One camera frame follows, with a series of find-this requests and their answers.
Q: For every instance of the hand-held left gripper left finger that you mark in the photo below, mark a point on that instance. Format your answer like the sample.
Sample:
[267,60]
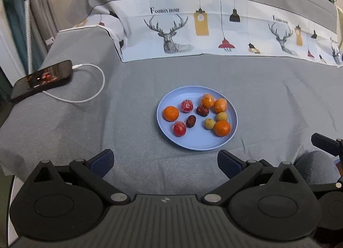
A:
[103,160]

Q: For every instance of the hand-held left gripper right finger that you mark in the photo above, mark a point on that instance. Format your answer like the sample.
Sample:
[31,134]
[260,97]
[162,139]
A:
[230,162]

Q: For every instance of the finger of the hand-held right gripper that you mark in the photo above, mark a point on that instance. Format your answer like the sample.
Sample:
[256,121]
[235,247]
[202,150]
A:
[328,188]
[327,143]

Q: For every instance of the orange mandarin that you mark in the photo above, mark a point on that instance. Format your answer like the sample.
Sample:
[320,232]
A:
[222,128]
[207,100]
[171,113]
[220,105]

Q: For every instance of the blue plate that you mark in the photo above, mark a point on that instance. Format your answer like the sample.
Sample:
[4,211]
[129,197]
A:
[195,138]

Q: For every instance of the yellow-brown longan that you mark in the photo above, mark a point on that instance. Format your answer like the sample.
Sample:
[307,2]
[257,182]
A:
[222,116]
[209,123]

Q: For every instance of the dark red date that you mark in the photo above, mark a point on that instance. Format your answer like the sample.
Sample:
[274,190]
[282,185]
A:
[202,111]
[191,121]

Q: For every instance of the red candy bottom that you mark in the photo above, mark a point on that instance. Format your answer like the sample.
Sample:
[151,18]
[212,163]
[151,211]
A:
[179,129]

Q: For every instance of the red candy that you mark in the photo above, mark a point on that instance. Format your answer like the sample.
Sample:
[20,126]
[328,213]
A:
[186,106]
[179,129]

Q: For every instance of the red candy top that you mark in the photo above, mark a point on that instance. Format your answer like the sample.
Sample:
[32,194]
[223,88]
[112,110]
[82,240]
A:
[186,106]

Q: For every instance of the person's grey trouser leg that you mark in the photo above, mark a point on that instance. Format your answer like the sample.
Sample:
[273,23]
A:
[316,166]

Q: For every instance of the black smartphone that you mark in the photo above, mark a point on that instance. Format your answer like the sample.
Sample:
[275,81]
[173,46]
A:
[40,80]

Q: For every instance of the cream pillow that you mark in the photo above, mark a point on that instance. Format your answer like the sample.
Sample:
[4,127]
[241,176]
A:
[340,28]

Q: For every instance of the grey curtain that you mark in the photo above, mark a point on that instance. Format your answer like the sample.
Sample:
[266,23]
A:
[34,9]

